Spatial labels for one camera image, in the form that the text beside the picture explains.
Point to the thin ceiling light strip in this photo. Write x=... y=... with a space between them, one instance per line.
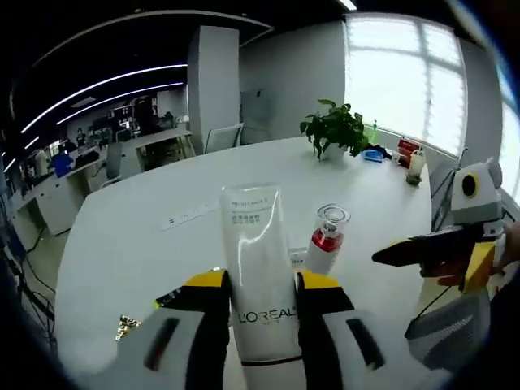
x=122 y=96
x=122 y=77

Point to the potted green plant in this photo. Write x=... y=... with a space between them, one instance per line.
x=337 y=126

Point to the green bottle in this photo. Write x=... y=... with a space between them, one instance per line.
x=373 y=132

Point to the white framed office chair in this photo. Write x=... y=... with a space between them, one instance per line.
x=223 y=136

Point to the grey mesh office chair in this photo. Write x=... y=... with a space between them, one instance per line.
x=447 y=333

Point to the red box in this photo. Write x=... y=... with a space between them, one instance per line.
x=408 y=145

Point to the person's right hand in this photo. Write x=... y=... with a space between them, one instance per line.
x=511 y=250

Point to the large red-collared skincare bottle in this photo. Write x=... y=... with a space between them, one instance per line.
x=323 y=252

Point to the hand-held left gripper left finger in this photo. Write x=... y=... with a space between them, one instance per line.
x=183 y=345

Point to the cream bottle with straw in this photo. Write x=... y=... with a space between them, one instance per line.
x=416 y=168

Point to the white power strip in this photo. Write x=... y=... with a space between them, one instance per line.
x=187 y=215

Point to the blue box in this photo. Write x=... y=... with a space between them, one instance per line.
x=63 y=166

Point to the white skincare tube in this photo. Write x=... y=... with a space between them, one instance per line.
x=260 y=264

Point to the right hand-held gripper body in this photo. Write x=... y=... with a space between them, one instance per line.
x=475 y=203

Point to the blue pouch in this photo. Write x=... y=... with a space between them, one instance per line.
x=371 y=155

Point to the gold foil skincare sachet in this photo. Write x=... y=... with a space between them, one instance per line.
x=126 y=327

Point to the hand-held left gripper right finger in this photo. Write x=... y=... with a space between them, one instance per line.
x=337 y=345

